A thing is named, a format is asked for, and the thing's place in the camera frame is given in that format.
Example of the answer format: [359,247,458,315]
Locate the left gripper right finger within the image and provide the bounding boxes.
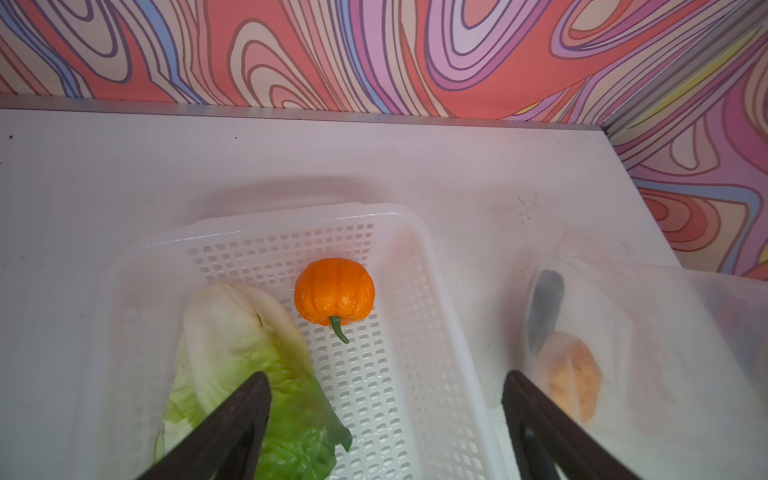
[502,370,637,479]

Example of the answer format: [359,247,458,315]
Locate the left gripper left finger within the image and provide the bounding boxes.
[141,372,272,480]

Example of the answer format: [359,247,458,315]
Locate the tan toy potato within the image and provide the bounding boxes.
[534,332,602,424]

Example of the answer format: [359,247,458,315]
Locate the dark toy eggplant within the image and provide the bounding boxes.
[525,269,565,354]

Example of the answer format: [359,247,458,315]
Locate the clear zip top bag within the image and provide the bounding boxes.
[522,228,767,479]

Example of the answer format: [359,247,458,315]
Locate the white plastic perforated basket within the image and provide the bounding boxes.
[71,203,506,479]

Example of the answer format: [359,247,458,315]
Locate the orange toy pumpkin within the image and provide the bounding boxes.
[294,257,376,344]

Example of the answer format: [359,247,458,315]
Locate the green toy lettuce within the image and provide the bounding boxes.
[153,283,353,479]

